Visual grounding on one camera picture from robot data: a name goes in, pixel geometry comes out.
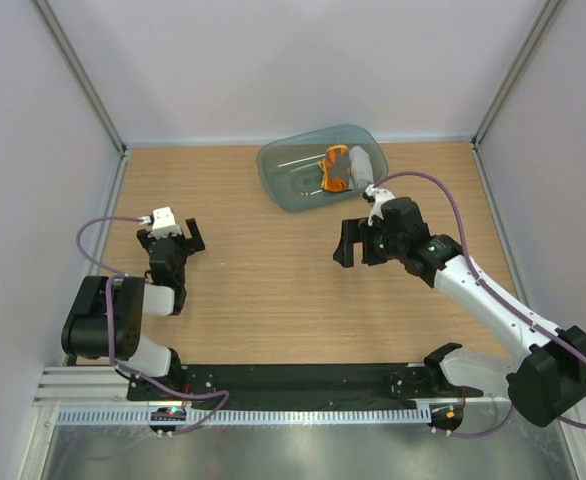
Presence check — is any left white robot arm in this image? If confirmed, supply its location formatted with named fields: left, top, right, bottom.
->
left=61, top=208, right=205, bottom=400

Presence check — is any aluminium frame rail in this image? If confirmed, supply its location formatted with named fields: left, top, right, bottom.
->
left=33, top=365, right=128, bottom=406

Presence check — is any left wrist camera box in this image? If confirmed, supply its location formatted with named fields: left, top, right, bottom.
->
left=150, top=207, right=183, bottom=239

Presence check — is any teal plastic basin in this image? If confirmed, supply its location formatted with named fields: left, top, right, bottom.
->
left=256, top=124, right=389, bottom=213

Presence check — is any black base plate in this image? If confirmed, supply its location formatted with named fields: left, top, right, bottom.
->
left=125, top=362, right=484, bottom=412

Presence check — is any slotted cable duct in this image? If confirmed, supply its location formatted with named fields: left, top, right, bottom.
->
left=56, top=405, right=431, bottom=427

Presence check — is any orange grey towel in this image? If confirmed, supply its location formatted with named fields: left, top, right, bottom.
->
left=319, top=144, right=350, bottom=193

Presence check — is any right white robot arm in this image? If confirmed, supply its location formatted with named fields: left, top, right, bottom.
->
left=333, top=185, right=586, bottom=427

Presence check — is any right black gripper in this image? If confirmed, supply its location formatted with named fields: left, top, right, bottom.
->
left=333, top=217, right=406, bottom=268

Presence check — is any grey panda towel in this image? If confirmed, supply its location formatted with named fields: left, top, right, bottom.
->
left=348, top=146, right=374, bottom=190

